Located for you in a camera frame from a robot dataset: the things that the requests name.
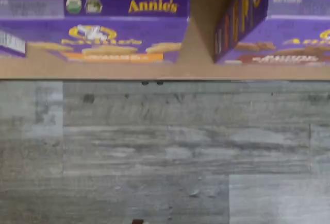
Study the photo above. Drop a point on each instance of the brown cardboard shelf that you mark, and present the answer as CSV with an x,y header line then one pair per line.
x,y
165,72

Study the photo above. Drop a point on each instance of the purple box brown chocolate label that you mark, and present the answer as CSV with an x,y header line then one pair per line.
x,y
296,28

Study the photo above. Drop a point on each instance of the purple box orange honey label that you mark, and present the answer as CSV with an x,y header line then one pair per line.
x,y
103,28

